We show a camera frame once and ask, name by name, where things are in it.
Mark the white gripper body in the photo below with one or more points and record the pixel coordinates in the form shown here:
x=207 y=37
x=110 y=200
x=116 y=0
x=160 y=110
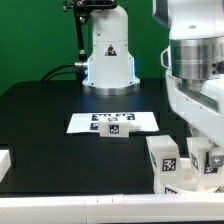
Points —
x=203 y=110

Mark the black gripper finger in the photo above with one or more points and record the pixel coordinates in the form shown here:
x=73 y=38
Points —
x=216 y=157
x=194 y=132

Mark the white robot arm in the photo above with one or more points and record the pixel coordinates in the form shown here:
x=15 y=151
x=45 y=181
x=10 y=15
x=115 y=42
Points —
x=194 y=59

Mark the white paper with tags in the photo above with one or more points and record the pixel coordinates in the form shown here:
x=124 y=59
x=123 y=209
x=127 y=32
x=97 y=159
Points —
x=88 y=122

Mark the white front rail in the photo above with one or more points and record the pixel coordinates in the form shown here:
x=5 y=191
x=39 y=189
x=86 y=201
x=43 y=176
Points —
x=123 y=209

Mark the black camera stand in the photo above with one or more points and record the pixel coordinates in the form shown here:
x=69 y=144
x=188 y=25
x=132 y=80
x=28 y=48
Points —
x=82 y=10

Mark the white obstacle wall left piece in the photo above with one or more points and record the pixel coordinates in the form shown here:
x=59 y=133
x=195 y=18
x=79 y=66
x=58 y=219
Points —
x=5 y=163

